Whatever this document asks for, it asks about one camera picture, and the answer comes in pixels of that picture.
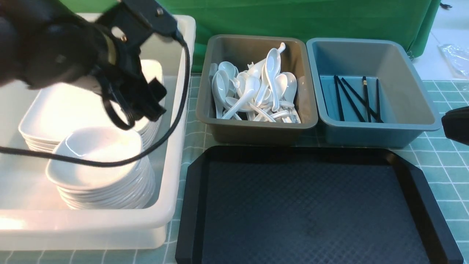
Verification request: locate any pile of white soup spoons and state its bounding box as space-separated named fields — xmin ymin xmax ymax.
xmin=209 ymin=43 xmax=301 ymax=124

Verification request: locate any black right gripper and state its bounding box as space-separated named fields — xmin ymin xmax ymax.
xmin=441 ymin=106 xmax=469 ymax=146

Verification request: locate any blue grey plastic bin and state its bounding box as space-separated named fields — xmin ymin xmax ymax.
xmin=306 ymin=37 xmax=441 ymax=148

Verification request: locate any stack of white square plates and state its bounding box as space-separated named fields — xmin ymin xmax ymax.
xmin=18 ymin=59 xmax=163 ymax=153

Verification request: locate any black chopstick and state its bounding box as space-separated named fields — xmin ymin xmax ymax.
xmin=341 ymin=77 xmax=383 ymax=122
xmin=376 ymin=78 xmax=383 ymax=122
xmin=362 ymin=76 xmax=372 ymax=122
xmin=334 ymin=75 xmax=365 ymax=122
xmin=333 ymin=75 xmax=345 ymax=121

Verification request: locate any clear plastic bag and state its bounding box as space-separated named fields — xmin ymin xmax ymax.
xmin=438 ymin=44 xmax=469 ymax=80

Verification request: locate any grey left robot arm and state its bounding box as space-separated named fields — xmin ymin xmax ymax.
xmin=1 ymin=0 xmax=190 ymax=130

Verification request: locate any large white plastic tub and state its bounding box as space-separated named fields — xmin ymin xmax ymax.
xmin=0 ymin=35 xmax=187 ymax=251

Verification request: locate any white ceramic soup spoon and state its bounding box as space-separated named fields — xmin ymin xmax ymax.
xmin=218 ymin=61 xmax=239 ymax=97

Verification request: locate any teal checkered table mat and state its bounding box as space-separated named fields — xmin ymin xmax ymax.
xmin=1 ymin=74 xmax=468 ymax=264

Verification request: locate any olive green plastic bin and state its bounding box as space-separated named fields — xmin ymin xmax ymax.
xmin=196 ymin=34 xmax=318 ymax=145

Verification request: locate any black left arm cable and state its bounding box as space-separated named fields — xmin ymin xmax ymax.
xmin=0 ymin=35 xmax=191 ymax=168

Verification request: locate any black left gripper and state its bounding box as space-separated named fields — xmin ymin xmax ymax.
xmin=93 ymin=0 xmax=183 ymax=130

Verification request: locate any black serving tray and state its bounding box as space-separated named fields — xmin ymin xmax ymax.
xmin=175 ymin=146 xmax=464 ymax=264

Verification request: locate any stack of white bowls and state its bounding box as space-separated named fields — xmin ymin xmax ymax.
xmin=45 ymin=126 xmax=156 ymax=209

